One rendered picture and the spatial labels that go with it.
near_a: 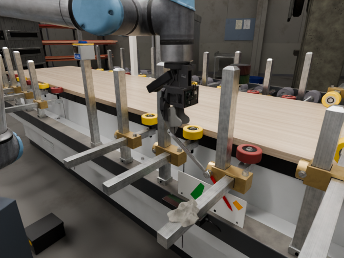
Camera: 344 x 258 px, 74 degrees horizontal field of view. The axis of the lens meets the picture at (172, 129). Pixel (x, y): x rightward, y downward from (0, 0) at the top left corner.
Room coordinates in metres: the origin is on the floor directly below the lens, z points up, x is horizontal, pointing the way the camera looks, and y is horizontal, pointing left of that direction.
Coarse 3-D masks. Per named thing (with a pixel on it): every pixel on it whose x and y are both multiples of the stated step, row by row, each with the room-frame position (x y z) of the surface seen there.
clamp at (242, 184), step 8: (208, 168) 0.64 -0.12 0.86; (216, 168) 0.62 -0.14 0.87; (232, 168) 0.61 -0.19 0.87; (240, 168) 0.61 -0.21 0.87; (216, 176) 0.61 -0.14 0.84; (232, 176) 0.58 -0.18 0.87; (240, 176) 0.57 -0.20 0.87; (248, 176) 0.57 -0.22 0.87; (240, 184) 0.56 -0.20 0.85; (248, 184) 0.57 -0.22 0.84; (240, 192) 0.56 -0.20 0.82
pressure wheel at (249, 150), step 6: (246, 144) 0.71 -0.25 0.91; (240, 150) 0.66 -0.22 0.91; (246, 150) 0.67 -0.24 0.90; (252, 150) 0.67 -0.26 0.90; (258, 150) 0.66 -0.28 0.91; (240, 156) 0.66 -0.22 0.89; (246, 156) 0.64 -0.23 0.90; (252, 156) 0.64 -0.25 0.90; (258, 156) 0.64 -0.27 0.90; (246, 162) 0.64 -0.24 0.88; (252, 162) 0.64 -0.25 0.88; (258, 162) 0.64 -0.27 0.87
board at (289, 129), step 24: (24, 72) 2.56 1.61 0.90; (48, 72) 2.56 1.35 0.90; (72, 72) 2.56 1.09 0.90; (96, 72) 2.56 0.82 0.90; (96, 96) 1.44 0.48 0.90; (144, 96) 1.44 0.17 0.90; (216, 96) 1.44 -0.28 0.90; (240, 96) 1.44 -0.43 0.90; (264, 96) 1.44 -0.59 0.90; (192, 120) 0.97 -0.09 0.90; (216, 120) 0.97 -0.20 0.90; (240, 120) 0.97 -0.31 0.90; (264, 120) 0.97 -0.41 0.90; (288, 120) 0.97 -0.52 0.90; (312, 120) 0.97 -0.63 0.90; (240, 144) 0.77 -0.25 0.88; (264, 144) 0.72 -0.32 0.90; (288, 144) 0.72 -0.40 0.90; (312, 144) 0.72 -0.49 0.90
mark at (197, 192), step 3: (201, 183) 0.65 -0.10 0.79; (198, 186) 0.66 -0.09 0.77; (201, 186) 0.65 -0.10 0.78; (204, 186) 0.64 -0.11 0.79; (195, 189) 0.66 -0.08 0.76; (198, 189) 0.66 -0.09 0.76; (201, 189) 0.65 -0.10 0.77; (192, 192) 0.67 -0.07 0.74; (195, 192) 0.66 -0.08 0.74; (198, 192) 0.66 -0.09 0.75; (201, 192) 0.65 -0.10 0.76; (192, 195) 0.67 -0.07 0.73; (195, 195) 0.66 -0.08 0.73; (198, 195) 0.65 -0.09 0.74; (195, 198) 0.66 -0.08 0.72
